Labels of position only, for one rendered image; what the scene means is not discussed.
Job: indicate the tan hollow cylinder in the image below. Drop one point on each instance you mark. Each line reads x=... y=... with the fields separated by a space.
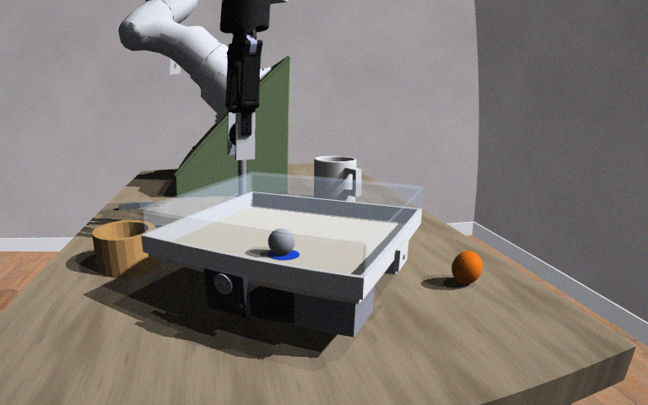
x=120 y=257

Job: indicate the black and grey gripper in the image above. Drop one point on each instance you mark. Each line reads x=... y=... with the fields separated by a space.
x=243 y=19

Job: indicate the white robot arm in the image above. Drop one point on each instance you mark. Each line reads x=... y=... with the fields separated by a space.
x=153 y=27

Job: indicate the white mug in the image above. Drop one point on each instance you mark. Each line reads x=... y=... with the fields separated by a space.
x=334 y=169

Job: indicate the orange ball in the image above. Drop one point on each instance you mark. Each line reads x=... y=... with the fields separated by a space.
x=467 y=267

